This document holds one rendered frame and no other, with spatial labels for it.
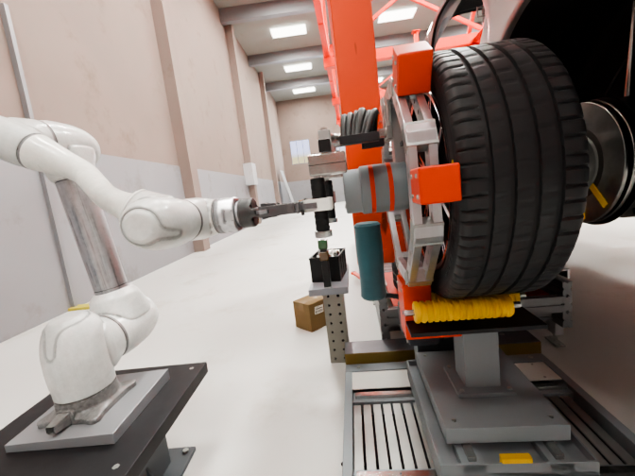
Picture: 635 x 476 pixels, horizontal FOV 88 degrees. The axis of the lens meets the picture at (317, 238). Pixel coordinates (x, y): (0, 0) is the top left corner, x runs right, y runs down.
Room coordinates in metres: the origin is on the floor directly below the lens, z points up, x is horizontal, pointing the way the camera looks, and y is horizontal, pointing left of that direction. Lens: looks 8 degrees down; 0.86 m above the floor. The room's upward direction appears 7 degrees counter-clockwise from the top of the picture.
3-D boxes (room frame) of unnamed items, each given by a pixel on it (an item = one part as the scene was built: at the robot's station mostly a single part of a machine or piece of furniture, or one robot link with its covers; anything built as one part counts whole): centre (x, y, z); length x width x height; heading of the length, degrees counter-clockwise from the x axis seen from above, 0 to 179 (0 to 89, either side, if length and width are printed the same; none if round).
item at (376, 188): (0.97, -0.20, 0.85); 0.21 x 0.14 x 0.14; 83
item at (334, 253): (1.56, -0.04, 0.51); 0.20 x 0.14 x 0.13; 165
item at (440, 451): (0.95, -0.44, 0.13); 0.50 x 0.36 x 0.10; 173
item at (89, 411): (0.88, 0.72, 0.36); 0.22 x 0.18 x 0.06; 174
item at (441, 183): (0.65, -0.24, 0.85); 0.09 x 0.08 x 0.07; 173
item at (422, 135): (0.97, -0.27, 0.85); 0.54 x 0.07 x 0.54; 173
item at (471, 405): (0.95, -0.44, 0.32); 0.40 x 0.30 x 0.28; 173
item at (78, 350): (0.91, 0.72, 0.49); 0.18 x 0.16 x 0.22; 171
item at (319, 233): (0.82, -0.02, 0.83); 0.04 x 0.04 x 0.16
